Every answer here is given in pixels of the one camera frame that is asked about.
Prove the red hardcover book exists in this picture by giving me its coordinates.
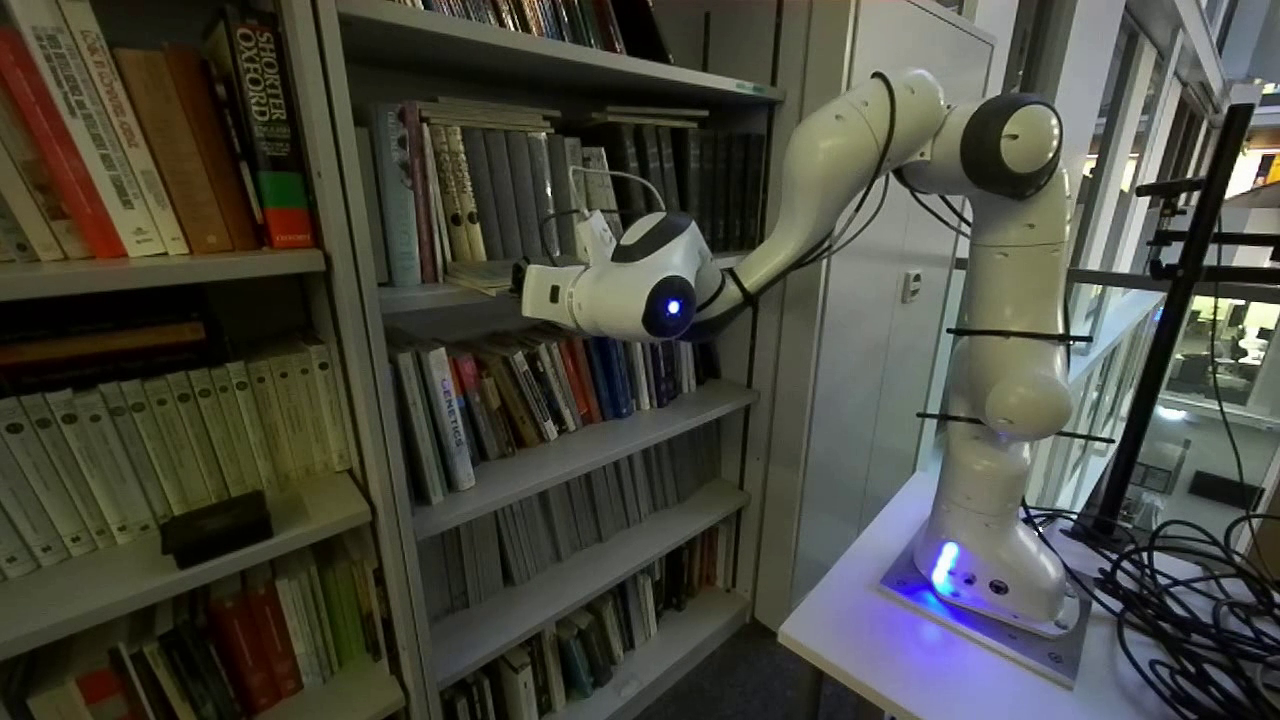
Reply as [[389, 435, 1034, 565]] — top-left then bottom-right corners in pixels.
[[0, 26, 132, 265]]

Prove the pale flat book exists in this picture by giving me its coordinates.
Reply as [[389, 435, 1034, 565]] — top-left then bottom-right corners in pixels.
[[442, 258, 528, 300]]

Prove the thin red book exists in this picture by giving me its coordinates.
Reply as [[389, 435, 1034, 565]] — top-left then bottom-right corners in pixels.
[[404, 117, 431, 283]]

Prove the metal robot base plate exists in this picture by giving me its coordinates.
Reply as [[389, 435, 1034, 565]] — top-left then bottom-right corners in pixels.
[[874, 524, 1097, 691]]

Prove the grey metal bookcase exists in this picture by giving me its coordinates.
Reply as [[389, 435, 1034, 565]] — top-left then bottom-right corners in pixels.
[[0, 0, 412, 720], [313, 0, 793, 720]]

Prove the black stand pole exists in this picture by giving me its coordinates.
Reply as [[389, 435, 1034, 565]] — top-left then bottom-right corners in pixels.
[[1073, 86, 1280, 554]]

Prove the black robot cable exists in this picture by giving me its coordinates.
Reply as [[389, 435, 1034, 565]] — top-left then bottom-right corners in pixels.
[[573, 69, 974, 326]]

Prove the dark red book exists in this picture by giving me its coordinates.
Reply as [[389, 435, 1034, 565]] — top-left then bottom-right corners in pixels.
[[204, 582, 275, 712], [243, 573, 309, 703]]

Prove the tan hardcover book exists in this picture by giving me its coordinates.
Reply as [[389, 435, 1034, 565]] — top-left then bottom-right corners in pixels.
[[113, 43, 238, 258]]

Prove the brown-orange book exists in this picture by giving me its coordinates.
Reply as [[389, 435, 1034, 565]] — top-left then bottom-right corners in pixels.
[[567, 336, 602, 426]]

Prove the small black box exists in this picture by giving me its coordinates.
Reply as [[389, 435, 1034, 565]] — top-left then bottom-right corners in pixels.
[[154, 489, 279, 573]]

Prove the red-orange book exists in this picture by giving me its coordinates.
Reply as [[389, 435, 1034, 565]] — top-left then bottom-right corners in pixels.
[[552, 336, 586, 429]]

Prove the grey journal volume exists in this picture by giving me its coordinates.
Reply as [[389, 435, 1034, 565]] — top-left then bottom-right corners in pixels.
[[493, 504, 541, 592], [420, 533, 473, 620], [456, 515, 509, 609], [651, 442, 690, 520]]

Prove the black cable bundle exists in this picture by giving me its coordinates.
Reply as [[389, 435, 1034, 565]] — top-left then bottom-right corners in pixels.
[[1023, 504, 1280, 720]]

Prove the dark blue book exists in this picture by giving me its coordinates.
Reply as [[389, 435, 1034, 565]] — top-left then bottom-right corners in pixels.
[[442, 671, 501, 720]]

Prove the cream volume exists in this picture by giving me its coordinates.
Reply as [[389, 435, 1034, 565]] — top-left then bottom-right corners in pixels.
[[271, 342, 359, 479], [213, 356, 290, 491], [90, 377, 171, 533], [0, 397, 71, 565], [35, 390, 116, 554], [137, 373, 225, 515]]

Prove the cream Machine Intelligence 8 book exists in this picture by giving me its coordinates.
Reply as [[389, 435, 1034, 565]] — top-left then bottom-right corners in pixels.
[[557, 138, 599, 234]]

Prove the white table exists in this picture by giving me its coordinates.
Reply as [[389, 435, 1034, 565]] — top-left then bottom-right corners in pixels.
[[774, 464, 1280, 720]]

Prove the dark flat book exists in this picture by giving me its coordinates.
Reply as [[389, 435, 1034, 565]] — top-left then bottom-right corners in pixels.
[[584, 103, 711, 132]]

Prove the white book red lettering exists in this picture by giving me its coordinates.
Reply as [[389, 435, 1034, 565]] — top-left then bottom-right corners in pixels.
[[2, 0, 171, 261], [54, 0, 192, 258]]

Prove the teal hardcover book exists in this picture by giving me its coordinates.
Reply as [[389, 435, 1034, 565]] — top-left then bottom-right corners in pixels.
[[375, 108, 420, 290]]

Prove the brown flat book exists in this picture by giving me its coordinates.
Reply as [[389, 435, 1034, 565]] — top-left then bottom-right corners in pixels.
[[0, 315, 217, 379]]

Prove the thin pale green booklet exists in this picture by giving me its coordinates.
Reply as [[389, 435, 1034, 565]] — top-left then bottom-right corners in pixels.
[[412, 111, 562, 138], [412, 103, 562, 128], [407, 92, 558, 117]]

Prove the dark book red-green base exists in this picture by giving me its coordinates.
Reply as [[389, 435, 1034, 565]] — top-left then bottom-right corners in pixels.
[[194, 10, 318, 258]]

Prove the grey Machine Intelligence book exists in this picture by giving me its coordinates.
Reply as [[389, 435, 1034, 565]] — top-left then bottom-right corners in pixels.
[[511, 128, 541, 265], [541, 132, 567, 258], [493, 128, 522, 267], [477, 128, 503, 267]]

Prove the pale patterned book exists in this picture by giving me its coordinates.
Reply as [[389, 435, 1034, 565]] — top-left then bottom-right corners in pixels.
[[581, 144, 631, 226]]

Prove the green plastic-covered book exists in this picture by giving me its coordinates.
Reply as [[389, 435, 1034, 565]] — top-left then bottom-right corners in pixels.
[[528, 128, 557, 265]]

